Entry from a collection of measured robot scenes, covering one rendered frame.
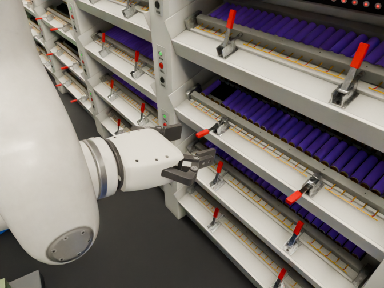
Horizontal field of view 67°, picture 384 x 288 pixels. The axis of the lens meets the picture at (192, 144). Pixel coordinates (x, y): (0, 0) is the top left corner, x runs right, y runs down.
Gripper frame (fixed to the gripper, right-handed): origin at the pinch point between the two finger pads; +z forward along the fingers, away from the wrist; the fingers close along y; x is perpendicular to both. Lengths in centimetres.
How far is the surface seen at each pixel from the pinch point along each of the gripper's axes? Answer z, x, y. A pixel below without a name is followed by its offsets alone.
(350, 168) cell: 26.3, -1.7, 17.8
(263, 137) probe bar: 22.6, -3.7, -0.5
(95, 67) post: 24, -19, -100
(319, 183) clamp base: 21.7, -5.4, 15.2
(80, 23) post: 18, 0, -100
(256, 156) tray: 20.6, -7.8, 0.4
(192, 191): 32, -44, -28
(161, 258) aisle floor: 15, -62, -20
